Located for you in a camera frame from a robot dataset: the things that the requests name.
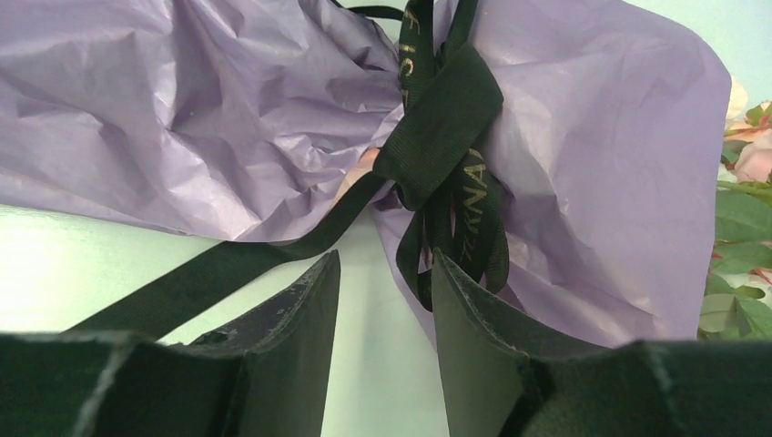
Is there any pink purple wrapping paper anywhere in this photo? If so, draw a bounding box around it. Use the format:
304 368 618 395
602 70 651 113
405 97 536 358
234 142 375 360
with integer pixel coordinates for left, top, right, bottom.
1 1 730 346

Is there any black ribbon strap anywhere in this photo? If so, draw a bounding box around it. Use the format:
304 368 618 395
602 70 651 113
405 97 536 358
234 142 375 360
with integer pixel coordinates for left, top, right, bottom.
63 0 511 340

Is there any pink fake flower stem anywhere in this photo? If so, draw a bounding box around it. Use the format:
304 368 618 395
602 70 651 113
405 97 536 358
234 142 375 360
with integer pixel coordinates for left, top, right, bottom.
697 80 771 340

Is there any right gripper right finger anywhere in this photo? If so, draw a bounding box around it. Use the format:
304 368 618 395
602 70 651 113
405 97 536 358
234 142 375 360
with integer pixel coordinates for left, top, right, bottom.
432 252 771 436

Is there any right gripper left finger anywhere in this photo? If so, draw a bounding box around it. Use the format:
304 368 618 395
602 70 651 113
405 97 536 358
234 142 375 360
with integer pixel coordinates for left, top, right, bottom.
1 251 340 436

